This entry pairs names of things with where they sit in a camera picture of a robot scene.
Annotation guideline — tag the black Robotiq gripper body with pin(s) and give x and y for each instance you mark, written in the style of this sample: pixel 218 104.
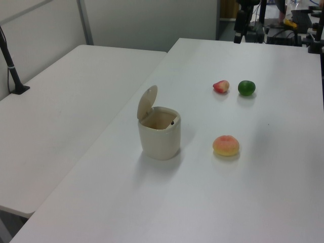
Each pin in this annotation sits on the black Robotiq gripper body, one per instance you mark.
pixel 243 20

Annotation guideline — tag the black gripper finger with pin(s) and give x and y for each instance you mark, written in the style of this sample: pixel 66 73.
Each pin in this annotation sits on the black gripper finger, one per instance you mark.
pixel 236 37
pixel 240 37

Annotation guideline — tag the beige garbage bin with lid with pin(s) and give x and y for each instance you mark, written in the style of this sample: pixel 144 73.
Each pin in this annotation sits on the beige garbage bin with lid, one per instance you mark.
pixel 159 144

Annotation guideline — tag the black upright pole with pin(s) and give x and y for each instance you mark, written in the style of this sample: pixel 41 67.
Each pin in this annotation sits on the black upright pole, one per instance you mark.
pixel 263 20

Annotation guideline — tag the black equipment box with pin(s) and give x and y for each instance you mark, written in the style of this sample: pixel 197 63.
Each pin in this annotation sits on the black equipment box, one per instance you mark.
pixel 282 36

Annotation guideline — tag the yellow tool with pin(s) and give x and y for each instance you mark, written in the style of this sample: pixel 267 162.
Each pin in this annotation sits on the yellow tool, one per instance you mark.
pixel 290 23

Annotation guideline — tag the green toy lime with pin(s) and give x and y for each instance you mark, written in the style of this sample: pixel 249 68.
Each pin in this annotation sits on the green toy lime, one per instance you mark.
pixel 246 88

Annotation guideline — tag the red toy strawberry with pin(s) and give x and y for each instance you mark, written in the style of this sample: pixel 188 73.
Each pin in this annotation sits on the red toy strawberry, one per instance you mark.
pixel 220 86

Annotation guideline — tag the orange pink toy peach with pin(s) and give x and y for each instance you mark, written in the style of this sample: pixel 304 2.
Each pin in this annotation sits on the orange pink toy peach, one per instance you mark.
pixel 226 145

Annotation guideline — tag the white side table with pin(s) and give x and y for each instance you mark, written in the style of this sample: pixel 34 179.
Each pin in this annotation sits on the white side table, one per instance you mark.
pixel 63 114

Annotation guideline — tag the black pole stand with base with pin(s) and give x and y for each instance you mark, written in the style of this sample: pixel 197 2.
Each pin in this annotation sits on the black pole stand with base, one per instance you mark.
pixel 12 73

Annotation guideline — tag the black camera tripod clamp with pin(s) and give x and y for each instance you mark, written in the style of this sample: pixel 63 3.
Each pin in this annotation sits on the black camera tripod clamp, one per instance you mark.
pixel 316 43

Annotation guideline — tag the grey partition post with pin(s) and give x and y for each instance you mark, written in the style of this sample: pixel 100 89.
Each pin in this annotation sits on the grey partition post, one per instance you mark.
pixel 85 22

